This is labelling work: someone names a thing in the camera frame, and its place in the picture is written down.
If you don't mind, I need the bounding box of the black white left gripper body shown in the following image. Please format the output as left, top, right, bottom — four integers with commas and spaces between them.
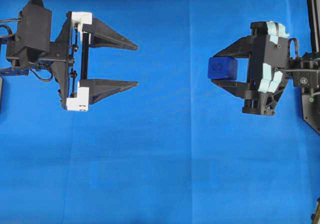
4, 11, 93, 112

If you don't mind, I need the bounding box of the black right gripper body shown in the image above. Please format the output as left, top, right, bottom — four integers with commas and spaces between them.
242, 21, 289, 116

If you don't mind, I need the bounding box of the black aluminium table frame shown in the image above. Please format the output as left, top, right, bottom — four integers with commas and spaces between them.
307, 0, 320, 53

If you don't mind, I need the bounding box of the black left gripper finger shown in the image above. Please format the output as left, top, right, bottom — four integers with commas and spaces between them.
82, 18, 138, 51
79, 79, 138, 105

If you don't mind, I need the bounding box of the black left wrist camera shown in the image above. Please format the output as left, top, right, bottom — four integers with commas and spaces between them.
13, 0, 53, 67

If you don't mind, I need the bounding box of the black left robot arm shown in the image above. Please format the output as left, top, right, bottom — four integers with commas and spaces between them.
0, 4, 138, 112

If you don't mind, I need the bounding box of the blue block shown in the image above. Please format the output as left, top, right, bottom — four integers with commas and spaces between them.
207, 56, 238, 81

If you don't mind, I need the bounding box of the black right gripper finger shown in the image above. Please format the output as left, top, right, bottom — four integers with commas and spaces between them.
216, 35, 255, 58
211, 79, 250, 99

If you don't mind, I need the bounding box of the blue table cloth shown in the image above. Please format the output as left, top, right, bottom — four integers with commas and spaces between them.
0, 0, 320, 224

